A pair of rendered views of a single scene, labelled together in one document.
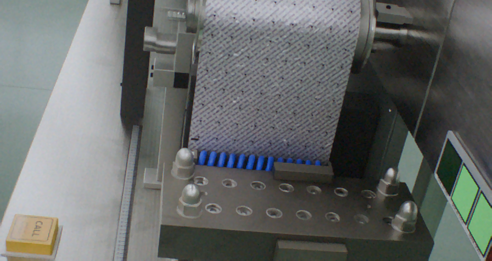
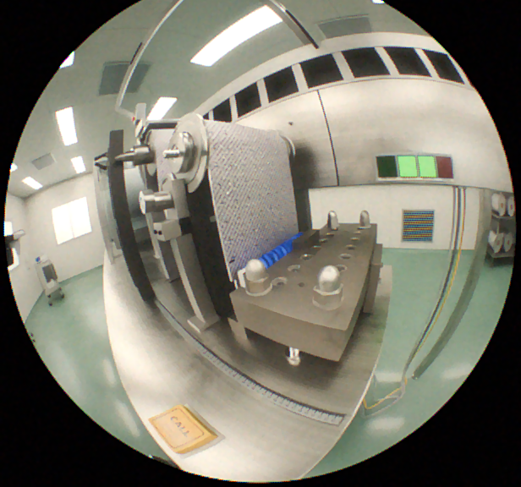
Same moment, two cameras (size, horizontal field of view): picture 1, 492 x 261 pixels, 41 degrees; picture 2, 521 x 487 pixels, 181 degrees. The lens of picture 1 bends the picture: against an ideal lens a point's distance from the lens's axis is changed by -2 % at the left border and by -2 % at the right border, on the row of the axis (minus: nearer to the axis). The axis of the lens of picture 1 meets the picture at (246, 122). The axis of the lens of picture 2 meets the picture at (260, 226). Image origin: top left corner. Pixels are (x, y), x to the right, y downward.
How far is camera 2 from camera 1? 0.85 m
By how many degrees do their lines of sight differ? 41
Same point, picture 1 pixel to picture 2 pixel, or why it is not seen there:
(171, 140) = (199, 285)
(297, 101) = (277, 195)
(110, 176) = (172, 340)
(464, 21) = (341, 111)
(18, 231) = (170, 437)
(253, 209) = (338, 264)
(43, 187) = (139, 375)
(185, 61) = (183, 205)
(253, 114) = (260, 216)
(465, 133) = (383, 146)
